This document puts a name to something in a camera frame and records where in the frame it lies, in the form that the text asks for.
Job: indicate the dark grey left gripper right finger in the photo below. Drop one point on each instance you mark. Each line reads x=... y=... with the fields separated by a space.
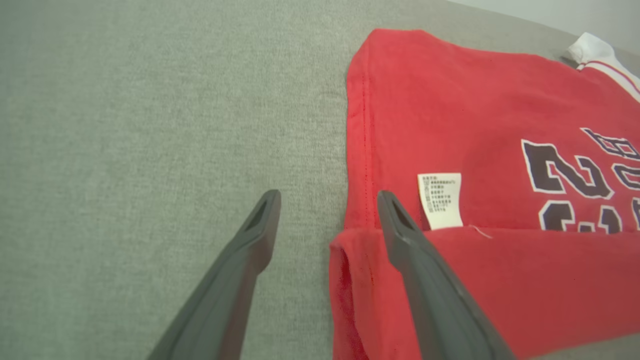
x=430 y=300

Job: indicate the grey fabric sofa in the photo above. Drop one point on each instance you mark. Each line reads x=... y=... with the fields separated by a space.
x=150 y=125

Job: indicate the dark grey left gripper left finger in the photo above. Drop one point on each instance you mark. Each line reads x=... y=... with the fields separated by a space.
x=235 y=285

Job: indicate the red white Bulls jersey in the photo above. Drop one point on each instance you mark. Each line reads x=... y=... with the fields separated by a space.
x=450 y=100

